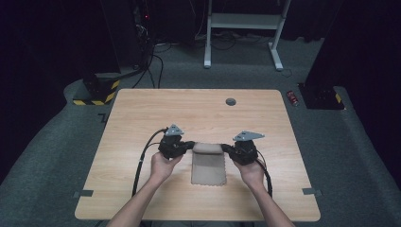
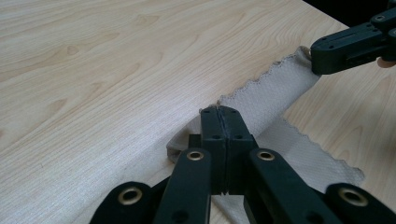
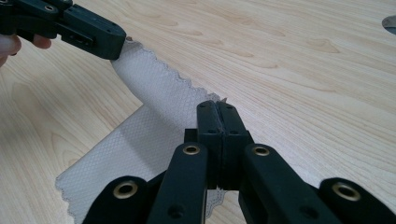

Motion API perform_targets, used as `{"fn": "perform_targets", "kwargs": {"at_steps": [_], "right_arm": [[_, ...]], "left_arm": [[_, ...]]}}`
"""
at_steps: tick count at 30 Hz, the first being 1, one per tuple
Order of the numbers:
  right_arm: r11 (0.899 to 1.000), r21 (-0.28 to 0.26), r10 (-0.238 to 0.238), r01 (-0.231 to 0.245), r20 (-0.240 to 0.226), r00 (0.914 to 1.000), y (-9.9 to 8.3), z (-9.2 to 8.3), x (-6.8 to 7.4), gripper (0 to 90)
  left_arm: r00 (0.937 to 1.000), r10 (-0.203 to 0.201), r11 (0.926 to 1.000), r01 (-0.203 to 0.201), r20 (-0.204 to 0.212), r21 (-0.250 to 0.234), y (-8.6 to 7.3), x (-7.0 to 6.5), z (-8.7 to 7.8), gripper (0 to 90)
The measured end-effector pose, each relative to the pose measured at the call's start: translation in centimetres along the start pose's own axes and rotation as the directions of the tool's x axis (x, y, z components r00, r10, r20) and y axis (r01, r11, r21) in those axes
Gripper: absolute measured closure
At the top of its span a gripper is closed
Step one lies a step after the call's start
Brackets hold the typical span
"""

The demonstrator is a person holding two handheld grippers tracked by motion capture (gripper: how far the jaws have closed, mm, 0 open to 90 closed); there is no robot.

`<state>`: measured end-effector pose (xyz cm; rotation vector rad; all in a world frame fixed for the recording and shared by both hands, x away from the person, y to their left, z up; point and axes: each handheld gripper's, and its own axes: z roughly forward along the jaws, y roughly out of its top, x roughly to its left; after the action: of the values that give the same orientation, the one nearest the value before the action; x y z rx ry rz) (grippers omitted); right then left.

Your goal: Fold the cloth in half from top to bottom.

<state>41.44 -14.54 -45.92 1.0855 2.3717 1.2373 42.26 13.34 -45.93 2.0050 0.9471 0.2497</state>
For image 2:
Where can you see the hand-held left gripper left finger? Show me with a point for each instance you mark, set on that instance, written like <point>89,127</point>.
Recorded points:
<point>216,143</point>

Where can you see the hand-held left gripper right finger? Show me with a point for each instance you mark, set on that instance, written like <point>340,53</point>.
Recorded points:
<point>238,143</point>

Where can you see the beige cloth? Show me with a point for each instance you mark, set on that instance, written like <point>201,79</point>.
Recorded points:
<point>280,90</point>

